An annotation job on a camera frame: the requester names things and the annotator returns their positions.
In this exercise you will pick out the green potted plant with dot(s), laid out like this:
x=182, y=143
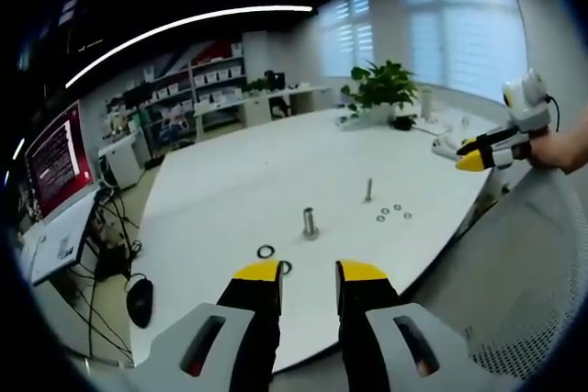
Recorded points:
x=381, y=86

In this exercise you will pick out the white background desk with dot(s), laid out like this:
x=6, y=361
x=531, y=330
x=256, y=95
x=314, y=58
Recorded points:
x=285, y=100

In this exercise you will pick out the black computer mouse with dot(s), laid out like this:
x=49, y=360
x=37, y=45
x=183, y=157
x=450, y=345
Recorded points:
x=140, y=302

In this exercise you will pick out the white laptop with red screen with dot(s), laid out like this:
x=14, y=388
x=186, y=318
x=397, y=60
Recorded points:
x=55, y=162

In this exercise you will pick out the thick threaded metal stud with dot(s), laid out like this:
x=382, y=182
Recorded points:
x=310, y=222

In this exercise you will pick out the curved ceiling light strip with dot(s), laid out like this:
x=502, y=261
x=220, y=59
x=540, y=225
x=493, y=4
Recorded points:
x=184, y=25

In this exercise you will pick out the white window blinds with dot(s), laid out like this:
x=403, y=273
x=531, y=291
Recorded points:
x=413, y=20

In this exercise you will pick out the thin threaded metal stud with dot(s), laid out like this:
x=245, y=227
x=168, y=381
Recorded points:
x=369, y=190

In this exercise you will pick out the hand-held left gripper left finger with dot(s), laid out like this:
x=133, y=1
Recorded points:
x=232, y=318

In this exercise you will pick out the grey mesh office chair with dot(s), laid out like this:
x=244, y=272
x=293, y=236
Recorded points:
x=519, y=282

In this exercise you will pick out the white cylinder bottle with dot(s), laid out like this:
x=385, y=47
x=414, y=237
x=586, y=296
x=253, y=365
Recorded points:
x=427, y=103

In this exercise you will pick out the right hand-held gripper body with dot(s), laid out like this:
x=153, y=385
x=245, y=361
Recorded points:
x=526, y=103

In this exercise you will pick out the person's right hand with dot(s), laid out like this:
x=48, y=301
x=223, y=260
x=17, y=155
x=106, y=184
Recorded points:
x=546, y=148

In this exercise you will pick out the white storage shelf with boxes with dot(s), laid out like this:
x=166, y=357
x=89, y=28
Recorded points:
x=184, y=89

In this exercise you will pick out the white object on table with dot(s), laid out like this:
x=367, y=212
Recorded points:
x=444, y=146

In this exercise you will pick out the white low cabinet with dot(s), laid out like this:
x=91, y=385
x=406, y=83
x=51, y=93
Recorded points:
x=121, y=162

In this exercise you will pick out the small black object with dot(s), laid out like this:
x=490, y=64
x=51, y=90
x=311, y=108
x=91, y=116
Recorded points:
x=404, y=122

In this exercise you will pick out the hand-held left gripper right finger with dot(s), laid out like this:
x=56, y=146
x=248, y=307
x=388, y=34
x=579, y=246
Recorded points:
x=367, y=318

